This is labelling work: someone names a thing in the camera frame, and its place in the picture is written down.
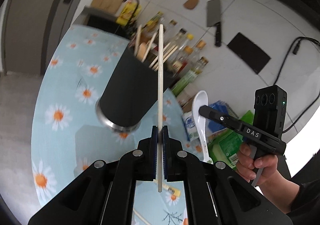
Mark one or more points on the wooden chopstick pair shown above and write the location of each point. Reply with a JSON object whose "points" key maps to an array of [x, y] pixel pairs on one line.
{"points": [[168, 50]]}

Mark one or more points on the wooden chopstick crossing spoons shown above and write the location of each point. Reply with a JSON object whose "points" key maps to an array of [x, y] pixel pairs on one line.
{"points": [[151, 45]]}

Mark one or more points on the black cylindrical utensil holder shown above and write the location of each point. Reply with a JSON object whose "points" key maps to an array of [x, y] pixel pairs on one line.
{"points": [[131, 91]]}

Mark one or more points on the blue white salt bag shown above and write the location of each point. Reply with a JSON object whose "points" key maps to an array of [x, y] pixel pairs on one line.
{"points": [[207, 120]]}

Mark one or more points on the yellow oil bottle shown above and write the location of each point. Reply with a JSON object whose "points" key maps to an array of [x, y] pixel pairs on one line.
{"points": [[153, 24]]}

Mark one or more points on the green sugar bag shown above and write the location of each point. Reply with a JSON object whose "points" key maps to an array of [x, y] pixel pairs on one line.
{"points": [[223, 143]]}

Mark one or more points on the yellow detergent bottle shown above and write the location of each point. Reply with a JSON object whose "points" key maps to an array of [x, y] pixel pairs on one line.
{"points": [[128, 11]]}

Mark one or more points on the grey door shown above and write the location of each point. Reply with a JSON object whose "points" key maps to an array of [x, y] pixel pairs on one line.
{"points": [[31, 31]]}

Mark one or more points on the person's right forearm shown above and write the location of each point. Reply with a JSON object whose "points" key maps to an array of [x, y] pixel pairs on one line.
{"points": [[300, 202]]}

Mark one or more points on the cream spoon blue cartoon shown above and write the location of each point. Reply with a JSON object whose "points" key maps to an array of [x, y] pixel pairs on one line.
{"points": [[174, 191]]}

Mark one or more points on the clear plastic jar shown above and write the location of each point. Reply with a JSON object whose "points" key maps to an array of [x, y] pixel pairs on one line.
{"points": [[186, 94]]}

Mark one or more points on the daisy print blue tablecloth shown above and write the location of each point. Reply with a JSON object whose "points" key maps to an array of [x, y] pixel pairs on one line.
{"points": [[67, 136]]}

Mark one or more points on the person's right hand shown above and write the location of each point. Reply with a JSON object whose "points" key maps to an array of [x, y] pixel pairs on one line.
{"points": [[246, 165]]}

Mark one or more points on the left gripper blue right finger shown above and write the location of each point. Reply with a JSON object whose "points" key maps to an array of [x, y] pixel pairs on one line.
{"points": [[166, 151]]}

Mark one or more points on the black faucet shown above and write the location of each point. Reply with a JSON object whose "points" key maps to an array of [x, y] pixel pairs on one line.
{"points": [[132, 7]]}

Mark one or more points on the black wall outlet panel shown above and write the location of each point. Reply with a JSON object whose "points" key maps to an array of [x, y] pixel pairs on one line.
{"points": [[249, 52]]}

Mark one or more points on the kitchen cleaver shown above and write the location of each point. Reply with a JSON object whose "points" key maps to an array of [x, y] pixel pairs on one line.
{"points": [[214, 19]]}

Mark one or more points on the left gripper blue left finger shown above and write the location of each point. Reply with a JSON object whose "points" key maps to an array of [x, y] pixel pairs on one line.
{"points": [[153, 150]]}

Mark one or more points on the white ceramic spoon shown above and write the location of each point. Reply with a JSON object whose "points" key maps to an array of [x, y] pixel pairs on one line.
{"points": [[201, 99]]}

